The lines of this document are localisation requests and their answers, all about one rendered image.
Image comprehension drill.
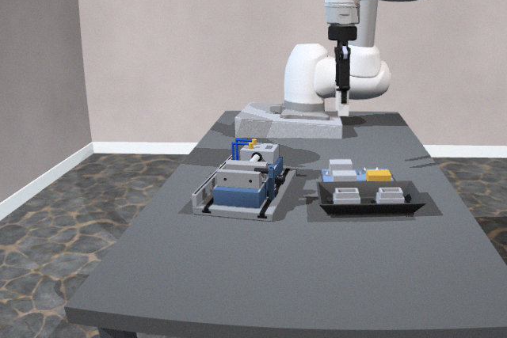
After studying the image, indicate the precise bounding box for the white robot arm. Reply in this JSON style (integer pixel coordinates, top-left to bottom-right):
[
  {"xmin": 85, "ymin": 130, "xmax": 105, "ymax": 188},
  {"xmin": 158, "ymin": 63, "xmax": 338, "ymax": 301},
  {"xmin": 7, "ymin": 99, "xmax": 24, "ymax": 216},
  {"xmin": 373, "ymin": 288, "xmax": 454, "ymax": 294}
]
[{"xmin": 270, "ymin": 0, "xmax": 391, "ymax": 120}]

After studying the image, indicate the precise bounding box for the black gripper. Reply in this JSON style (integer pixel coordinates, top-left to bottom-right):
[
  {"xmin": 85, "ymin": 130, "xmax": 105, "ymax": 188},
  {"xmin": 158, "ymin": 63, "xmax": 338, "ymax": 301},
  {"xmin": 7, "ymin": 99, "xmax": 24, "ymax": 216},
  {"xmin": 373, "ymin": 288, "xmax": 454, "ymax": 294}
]
[{"xmin": 328, "ymin": 26, "xmax": 357, "ymax": 116}]

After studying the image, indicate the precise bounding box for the yellow rectangular block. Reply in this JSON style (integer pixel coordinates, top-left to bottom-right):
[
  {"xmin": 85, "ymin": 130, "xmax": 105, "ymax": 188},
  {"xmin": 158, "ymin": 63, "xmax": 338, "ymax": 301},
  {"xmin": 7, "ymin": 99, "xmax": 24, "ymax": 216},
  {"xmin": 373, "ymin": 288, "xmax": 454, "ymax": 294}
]
[{"xmin": 366, "ymin": 170, "xmax": 391, "ymax": 181}]

